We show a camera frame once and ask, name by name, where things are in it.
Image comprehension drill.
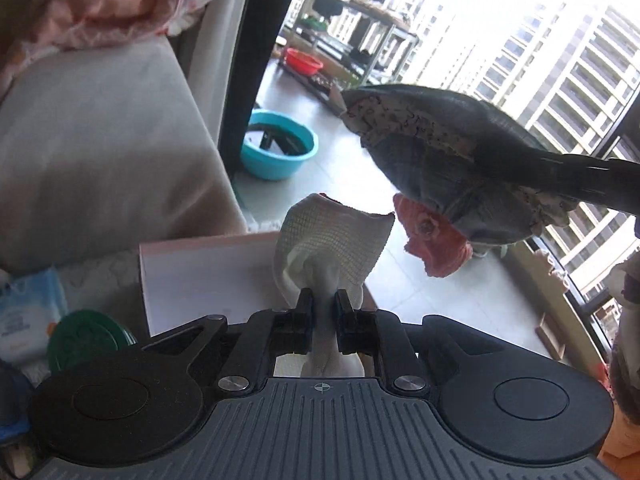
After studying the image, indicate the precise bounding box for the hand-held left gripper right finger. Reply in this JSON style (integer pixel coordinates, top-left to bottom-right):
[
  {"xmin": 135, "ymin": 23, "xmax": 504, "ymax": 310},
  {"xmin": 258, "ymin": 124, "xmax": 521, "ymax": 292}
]
[{"xmin": 334, "ymin": 287, "xmax": 482, "ymax": 397}]

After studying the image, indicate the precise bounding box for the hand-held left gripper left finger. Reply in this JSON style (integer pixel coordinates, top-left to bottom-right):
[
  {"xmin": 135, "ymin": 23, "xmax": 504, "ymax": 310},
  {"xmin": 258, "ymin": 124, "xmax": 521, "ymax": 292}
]
[{"xmin": 141, "ymin": 287, "xmax": 315, "ymax": 397}]

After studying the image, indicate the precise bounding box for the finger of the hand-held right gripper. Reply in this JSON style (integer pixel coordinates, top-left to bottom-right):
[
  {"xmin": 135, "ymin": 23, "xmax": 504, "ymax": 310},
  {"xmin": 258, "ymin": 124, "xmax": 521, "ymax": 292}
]
[{"xmin": 474, "ymin": 146, "xmax": 640, "ymax": 219}]

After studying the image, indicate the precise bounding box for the white knit sock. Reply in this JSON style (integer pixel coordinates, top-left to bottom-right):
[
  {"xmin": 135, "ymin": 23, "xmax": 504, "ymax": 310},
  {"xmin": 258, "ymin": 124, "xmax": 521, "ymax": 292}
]
[{"xmin": 273, "ymin": 192, "xmax": 397, "ymax": 377}]

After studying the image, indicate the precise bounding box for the grey plush fish toy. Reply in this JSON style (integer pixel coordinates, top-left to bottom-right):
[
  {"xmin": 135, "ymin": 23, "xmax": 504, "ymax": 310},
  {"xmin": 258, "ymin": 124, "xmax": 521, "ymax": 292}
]
[{"xmin": 339, "ymin": 84, "xmax": 582, "ymax": 279}]

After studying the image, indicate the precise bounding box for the white flat box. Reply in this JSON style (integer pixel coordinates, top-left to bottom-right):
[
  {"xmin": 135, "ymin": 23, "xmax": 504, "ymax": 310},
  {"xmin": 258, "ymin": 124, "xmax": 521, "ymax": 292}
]
[{"xmin": 138, "ymin": 231, "xmax": 377, "ymax": 377}]

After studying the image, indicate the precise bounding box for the teal plastic basin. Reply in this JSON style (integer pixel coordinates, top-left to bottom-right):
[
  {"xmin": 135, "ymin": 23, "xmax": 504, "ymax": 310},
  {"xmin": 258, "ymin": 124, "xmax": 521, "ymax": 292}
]
[{"xmin": 241, "ymin": 109, "xmax": 320, "ymax": 181}]

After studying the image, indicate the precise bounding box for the small wooden block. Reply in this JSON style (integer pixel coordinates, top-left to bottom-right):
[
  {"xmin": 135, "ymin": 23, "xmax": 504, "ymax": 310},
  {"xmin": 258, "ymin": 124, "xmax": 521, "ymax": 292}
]
[{"xmin": 534, "ymin": 310, "xmax": 567, "ymax": 362}]

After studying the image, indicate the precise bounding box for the black floor tray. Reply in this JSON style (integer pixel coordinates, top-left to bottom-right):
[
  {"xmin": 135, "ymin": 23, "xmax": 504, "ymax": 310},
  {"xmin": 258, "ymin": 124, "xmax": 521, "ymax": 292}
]
[{"xmin": 283, "ymin": 64, "xmax": 352, "ymax": 117}]

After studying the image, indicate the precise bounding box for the green round lid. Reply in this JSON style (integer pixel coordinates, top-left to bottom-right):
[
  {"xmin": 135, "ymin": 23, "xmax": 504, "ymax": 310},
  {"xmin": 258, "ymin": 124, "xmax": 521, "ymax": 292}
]
[{"xmin": 47, "ymin": 309, "xmax": 137, "ymax": 374}]

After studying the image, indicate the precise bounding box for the red plastic basin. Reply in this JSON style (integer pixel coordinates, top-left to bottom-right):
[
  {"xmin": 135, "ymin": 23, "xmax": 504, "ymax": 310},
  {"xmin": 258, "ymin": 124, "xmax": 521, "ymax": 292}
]
[{"xmin": 283, "ymin": 47, "xmax": 325, "ymax": 77}]

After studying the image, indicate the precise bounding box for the metal storage rack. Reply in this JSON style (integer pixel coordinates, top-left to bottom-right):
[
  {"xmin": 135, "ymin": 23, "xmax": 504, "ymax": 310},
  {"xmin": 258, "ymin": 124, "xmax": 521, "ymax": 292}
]
[{"xmin": 290, "ymin": 0, "xmax": 420, "ymax": 87}]

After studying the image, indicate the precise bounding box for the grey sofa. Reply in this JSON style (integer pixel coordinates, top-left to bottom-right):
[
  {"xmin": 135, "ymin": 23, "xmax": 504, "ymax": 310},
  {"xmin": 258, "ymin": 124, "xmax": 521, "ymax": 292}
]
[{"xmin": 0, "ymin": 35, "xmax": 250, "ymax": 276}]

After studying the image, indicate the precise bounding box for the orange cloth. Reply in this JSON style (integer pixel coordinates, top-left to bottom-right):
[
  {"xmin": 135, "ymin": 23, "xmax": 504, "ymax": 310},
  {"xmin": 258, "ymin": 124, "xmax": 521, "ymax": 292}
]
[{"xmin": 597, "ymin": 400, "xmax": 640, "ymax": 473}]

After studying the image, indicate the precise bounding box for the white curtain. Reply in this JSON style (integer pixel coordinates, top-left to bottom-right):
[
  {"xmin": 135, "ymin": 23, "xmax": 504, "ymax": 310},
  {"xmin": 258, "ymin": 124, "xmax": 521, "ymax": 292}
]
[{"xmin": 172, "ymin": 0, "xmax": 258, "ymax": 221}]

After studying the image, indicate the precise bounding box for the wet wipes pack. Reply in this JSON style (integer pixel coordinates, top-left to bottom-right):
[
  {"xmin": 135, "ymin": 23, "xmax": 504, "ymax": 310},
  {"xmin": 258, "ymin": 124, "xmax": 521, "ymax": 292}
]
[{"xmin": 0, "ymin": 267, "xmax": 69, "ymax": 364}]

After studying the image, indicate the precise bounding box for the dark blue object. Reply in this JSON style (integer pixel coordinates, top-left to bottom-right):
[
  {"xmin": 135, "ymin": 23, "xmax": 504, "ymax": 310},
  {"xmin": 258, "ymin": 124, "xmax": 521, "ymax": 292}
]
[{"xmin": 0, "ymin": 360, "xmax": 37, "ymax": 443}]

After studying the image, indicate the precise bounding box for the pink floral blanket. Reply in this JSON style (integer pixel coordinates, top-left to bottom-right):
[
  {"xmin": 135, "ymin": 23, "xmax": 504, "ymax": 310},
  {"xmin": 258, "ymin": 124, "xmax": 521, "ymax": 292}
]
[{"xmin": 0, "ymin": 0, "xmax": 244, "ymax": 92}]

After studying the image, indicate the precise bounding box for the black door frame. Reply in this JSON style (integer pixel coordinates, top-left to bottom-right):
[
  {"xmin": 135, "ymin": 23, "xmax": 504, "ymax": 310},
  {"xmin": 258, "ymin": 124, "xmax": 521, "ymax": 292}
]
[{"xmin": 218, "ymin": 0, "xmax": 315, "ymax": 177}]

